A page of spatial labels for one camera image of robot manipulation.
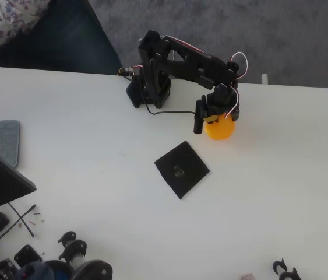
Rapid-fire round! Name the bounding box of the small black hook clamp jaw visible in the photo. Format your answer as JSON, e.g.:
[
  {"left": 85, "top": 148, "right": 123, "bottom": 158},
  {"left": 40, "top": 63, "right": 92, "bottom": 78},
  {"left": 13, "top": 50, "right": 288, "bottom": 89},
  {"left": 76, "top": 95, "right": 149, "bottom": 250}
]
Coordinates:
[{"left": 58, "top": 231, "right": 77, "bottom": 249}]

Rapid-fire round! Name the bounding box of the black square pad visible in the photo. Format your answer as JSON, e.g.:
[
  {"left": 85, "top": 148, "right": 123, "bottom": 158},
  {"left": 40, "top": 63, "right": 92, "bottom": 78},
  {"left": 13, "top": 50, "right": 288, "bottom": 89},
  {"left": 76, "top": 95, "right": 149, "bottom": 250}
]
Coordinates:
[{"left": 154, "top": 141, "right": 210, "bottom": 201}]

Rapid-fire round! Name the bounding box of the motor controller board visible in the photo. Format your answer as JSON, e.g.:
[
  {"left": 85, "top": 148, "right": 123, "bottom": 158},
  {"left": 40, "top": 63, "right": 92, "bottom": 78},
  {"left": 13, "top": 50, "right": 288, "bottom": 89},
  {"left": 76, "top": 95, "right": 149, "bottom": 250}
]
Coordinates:
[{"left": 118, "top": 65, "right": 144, "bottom": 78}]

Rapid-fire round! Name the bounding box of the dark round cap red dot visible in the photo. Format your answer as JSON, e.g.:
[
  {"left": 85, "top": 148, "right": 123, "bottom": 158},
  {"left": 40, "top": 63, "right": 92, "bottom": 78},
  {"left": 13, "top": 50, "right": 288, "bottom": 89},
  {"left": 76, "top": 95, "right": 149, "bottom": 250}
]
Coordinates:
[{"left": 15, "top": 261, "right": 55, "bottom": 280}]

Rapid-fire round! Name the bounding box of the black electronics board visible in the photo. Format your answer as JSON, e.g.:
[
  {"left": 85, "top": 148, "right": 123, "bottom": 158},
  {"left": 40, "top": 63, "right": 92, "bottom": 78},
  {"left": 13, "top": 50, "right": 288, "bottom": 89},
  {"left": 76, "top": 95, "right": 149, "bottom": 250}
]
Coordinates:
[{"left": 0, "top": 258, "right": 18, "bottom": 280}]

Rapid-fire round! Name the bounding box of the black camera cable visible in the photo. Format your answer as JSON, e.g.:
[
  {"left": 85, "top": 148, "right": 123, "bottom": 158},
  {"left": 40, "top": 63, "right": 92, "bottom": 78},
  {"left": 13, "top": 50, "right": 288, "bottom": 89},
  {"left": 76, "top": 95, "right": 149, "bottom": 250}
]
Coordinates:
[{"left": 145, "top": 100, "right": 196, "bottom": 117}]

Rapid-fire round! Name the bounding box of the black stick camera yellow tape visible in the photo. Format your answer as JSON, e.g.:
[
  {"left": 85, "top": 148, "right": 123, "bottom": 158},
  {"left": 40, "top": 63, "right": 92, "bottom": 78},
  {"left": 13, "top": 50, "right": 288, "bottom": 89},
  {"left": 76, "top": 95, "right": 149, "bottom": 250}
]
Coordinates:
[{"left": 193, "top": 99, "right": 219, "bottom": 135}]

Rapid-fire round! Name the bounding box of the black plate with holes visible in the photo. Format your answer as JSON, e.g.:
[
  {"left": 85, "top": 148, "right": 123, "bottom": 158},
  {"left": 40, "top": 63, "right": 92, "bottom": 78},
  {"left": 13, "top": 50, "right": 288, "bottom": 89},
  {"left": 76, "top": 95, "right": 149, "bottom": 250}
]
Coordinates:
[{"left": 13, "top": 244, "right": 43, "bottom": 268}]

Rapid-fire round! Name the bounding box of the seated person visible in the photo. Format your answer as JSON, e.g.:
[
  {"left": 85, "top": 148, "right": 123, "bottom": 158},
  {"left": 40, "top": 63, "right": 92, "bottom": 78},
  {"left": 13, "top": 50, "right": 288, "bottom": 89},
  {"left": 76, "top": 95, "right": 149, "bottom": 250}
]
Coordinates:
[{"left": 0, "top": 0, "right": 122, "bottom": 75}]

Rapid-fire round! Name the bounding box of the white floral shirt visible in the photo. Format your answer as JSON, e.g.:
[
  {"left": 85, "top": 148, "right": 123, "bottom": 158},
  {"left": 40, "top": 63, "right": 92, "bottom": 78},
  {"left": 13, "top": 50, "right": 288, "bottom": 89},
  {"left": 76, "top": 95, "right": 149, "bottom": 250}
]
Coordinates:
[{"left": 0, "top": 0, "right": 51, "bottom": 49}]

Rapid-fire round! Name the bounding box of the large black hook clamp jaw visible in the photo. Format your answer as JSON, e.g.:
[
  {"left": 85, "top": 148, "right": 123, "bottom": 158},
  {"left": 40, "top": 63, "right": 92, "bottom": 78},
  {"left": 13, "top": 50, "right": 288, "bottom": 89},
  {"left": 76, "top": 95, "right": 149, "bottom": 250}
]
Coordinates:
[{"left": 58, "top": 239, "right": 88, "bottom": 263}]

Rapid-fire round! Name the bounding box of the black round clamp pad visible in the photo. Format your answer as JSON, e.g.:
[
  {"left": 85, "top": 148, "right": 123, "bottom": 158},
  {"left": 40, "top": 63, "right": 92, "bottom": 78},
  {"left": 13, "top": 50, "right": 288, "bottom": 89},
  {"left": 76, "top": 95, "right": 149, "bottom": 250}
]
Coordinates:
[{"left": 75, "top": 259, "right": 114, "bottom": 280}]

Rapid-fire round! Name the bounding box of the thin black cable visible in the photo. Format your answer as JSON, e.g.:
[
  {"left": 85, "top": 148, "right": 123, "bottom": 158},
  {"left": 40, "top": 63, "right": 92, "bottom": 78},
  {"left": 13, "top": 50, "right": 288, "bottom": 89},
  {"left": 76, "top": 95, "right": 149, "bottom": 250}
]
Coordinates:
[
  {"left": 7, "top": 202, "right": 36, "bottom": 238},
  {"left": 0, "top": 204, "right": 37, "bottom": 253}
]

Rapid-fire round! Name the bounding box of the white red servo cable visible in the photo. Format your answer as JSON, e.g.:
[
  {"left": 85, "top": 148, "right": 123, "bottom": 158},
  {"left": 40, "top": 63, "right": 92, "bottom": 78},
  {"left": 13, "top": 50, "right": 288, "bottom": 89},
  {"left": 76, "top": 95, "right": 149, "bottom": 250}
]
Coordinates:
[
  {"left": 161, "top": 34, "right": 209, "bottom": 55},
  {"left": 224, "top": 51, "right": 249, "bottom": 118}
]

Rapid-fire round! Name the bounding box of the yellow rubber duck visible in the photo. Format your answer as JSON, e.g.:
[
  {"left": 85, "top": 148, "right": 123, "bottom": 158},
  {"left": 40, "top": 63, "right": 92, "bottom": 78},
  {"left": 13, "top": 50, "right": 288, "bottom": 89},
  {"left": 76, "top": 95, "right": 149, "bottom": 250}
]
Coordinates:
[{"left": 204, "top": 115, "right": 236, "bottom": 142}]

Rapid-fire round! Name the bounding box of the black clamp body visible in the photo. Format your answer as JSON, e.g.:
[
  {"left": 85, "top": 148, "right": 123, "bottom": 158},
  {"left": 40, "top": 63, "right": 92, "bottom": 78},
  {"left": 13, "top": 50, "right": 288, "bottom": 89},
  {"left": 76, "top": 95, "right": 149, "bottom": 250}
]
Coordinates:
[{"left": 280, "top": 267, "right": 302, "bottom": 280}]

